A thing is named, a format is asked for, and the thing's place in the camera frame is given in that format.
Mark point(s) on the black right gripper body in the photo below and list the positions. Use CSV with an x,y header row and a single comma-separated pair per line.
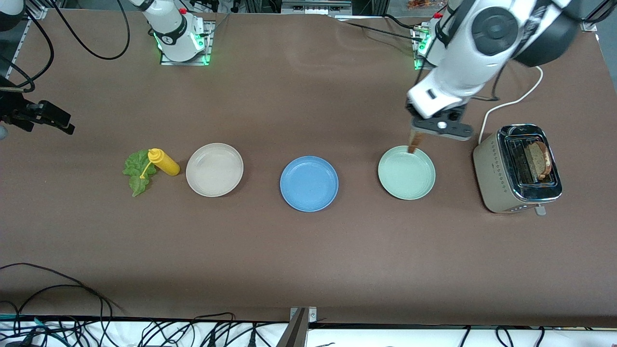
x,y
10,107

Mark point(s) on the brown toast bread slice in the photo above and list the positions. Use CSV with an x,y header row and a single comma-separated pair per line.
x,y
415,142
537,161

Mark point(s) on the green lettuce leaf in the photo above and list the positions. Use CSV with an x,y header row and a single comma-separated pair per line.
x,y
135,168

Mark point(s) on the yellow mustard squeeze bottle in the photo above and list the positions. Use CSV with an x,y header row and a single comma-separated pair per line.
x,y
166,164

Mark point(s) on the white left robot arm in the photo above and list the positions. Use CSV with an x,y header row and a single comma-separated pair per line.
x,y
462,62

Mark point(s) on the light green round plate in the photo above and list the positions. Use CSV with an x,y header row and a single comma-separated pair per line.
x,y
406,176

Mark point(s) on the blue round plate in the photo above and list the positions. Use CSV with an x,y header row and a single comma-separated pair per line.
x,y
308,183

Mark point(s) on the beige round plate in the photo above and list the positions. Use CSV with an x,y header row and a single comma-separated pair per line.
x,y
214,169

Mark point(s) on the silver beige toaster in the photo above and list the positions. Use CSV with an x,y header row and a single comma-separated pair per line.
x,y
489,173

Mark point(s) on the clear bag with orange items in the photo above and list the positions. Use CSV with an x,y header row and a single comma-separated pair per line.
x,y
419,5

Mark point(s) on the grey metal box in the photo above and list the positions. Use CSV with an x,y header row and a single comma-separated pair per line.
x,y
315,6

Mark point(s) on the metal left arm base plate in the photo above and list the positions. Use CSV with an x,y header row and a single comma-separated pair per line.
x,y
417,65

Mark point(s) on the aluminium frame profile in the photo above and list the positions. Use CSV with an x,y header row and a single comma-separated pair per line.
x,y
602,8
21,41

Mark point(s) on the metal corner bracket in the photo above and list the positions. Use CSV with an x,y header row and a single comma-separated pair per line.
x,y
38,12
589,26

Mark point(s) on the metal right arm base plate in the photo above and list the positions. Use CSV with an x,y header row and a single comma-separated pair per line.
x,y
185,63

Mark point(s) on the small metal table bracket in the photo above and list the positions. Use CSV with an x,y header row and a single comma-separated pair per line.
x,y
312,313

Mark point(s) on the grey aluminium profile post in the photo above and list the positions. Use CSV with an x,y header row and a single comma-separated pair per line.
x,y
295,335

